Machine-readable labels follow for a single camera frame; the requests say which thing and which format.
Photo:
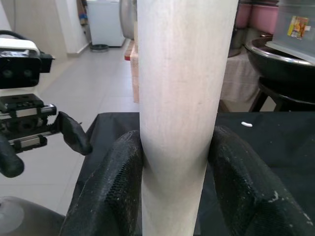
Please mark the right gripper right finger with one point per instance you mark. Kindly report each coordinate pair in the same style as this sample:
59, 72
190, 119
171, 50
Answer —
251, 191

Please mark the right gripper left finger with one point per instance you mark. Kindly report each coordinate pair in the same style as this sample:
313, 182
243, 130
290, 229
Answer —
108, 191

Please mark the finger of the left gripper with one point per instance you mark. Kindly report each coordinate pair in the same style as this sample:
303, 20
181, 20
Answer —
9, 162
75, 136

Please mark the white plastic table leg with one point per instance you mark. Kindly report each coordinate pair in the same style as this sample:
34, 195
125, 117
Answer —
182, 86

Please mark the black tablecloth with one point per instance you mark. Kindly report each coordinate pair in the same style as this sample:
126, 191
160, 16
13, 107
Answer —
270, 152

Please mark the small white sticker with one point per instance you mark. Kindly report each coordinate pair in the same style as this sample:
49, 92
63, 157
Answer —
246, 124

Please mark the black wooden stool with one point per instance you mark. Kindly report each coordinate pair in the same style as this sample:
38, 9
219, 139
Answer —
288, 96

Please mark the white appliance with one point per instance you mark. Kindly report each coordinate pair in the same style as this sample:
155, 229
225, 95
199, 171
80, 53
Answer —
105, 22

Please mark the black round wok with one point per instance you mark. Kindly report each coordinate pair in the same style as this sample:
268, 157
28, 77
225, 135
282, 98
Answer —
275, 66

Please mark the large silver metal pot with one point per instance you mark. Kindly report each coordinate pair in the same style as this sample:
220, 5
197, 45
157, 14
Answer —
128, 19

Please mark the pink plastic pot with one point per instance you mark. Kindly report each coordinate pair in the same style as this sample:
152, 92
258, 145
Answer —
243, 14
264, 17

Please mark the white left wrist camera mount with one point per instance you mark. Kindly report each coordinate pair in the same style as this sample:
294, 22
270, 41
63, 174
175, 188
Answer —
22, 44

